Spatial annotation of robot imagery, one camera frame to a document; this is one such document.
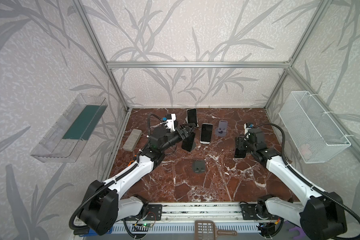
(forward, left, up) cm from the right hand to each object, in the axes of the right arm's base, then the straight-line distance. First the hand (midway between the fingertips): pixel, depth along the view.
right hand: (242, 133), depth 86 cm
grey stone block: (+3, +69, -12) cm, 70 cm away
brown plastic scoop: (-45, +23, -14) cm, 52 cm away
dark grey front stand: (-16, +25, -11) cm, 31 cm away
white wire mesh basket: (-14, -23, +19) cm, 33 cm away
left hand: (-5, +27, +15) cm, 32 cm away
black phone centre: (+2, +32, -14) cm, 35 cm away
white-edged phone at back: (+26, +29, -14) cm, 42 cm away
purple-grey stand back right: (+11, +8, -11) cm, 18 cm away
